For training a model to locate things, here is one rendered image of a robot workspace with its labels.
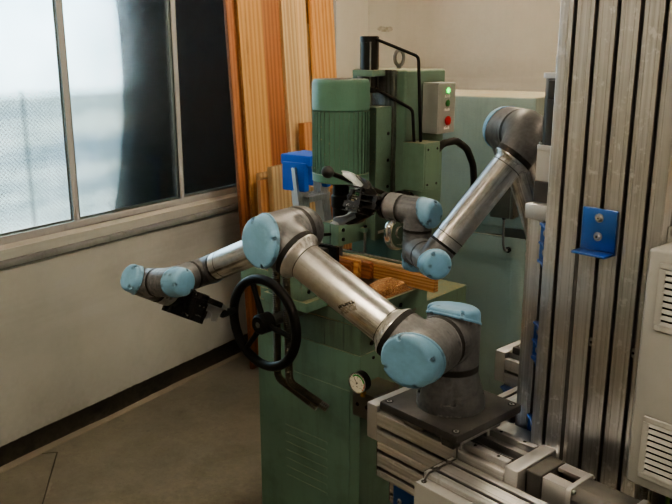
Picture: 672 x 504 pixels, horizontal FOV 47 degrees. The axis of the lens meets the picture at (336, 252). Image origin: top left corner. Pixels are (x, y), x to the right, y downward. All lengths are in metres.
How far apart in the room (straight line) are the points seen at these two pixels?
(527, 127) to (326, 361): 0.95
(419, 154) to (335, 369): 0.71
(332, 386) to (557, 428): 0.85
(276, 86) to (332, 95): 1.74
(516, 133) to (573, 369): 0.58
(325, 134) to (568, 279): 0.97
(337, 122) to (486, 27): 2.43
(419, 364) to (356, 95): 1.02
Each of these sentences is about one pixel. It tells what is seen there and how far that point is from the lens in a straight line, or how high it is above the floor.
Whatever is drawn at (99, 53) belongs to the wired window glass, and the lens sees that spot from 3.46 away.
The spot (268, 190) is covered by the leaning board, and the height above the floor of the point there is 0.93.
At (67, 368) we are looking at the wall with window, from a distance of 3.43.
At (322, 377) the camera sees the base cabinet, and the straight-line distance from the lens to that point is 2.42.
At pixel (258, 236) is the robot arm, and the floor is 1.19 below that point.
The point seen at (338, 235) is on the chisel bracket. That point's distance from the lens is 2.39.
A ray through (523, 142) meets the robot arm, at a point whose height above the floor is 1.36.
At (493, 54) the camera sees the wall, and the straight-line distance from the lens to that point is 4.61.
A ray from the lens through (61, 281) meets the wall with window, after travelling 3.31.
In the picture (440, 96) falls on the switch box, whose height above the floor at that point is 1.44.
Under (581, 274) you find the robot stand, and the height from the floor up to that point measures 1.14.
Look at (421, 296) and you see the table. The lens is 2.32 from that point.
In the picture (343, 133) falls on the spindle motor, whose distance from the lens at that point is 2.31.
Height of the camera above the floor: 1.57
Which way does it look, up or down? 14 degrees down
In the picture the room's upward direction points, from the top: straight up
